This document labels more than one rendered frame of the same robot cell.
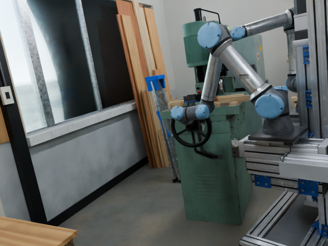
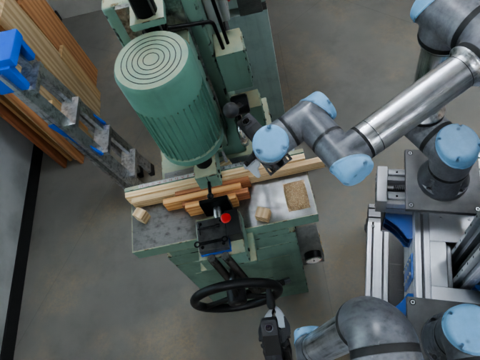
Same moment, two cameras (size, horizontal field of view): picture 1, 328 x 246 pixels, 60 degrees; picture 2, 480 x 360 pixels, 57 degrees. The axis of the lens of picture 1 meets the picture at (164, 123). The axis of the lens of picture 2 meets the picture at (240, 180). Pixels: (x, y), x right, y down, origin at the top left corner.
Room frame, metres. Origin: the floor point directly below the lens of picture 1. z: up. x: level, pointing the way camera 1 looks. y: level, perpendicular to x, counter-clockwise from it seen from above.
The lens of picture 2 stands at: (1.43, -0.20, 2.15)
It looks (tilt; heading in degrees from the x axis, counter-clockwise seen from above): 60 degrees down; 344
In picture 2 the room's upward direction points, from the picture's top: 22 degrees counter-clockwise
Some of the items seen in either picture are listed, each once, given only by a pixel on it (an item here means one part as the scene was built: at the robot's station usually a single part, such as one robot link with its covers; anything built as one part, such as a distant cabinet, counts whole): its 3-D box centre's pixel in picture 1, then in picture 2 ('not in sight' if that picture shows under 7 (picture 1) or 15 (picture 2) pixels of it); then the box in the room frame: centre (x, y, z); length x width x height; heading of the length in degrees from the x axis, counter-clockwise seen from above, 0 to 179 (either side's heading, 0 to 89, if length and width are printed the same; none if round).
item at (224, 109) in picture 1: (199, 111); (223, 221); (2.06, -0.28, 0.87); 0.61 x 0.30 x 0.06; 63
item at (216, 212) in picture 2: not in sight; (217, 214); (2.05, -0.27, 0.95); 0.09 x 0.07 x 0.09; 63
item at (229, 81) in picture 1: (228, 84); (249, 111); (2.25, -0.55, 1.02); 0.09 x 0.07 x 0.12; 63
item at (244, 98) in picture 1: (208, 101); (226, 183); (2.14, -0.36, 0.92); 0.64 x 0.02 x 0.04; 63
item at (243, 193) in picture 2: not in sight; (216, 199); (2.11, -0.30, 0.92); 0.22 x 0.02 x 0.05; 63
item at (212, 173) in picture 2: (202, 88); (208, 163); (2.17, -0.34, 1.03); 0.14 x 0.07 x 0.09; 153
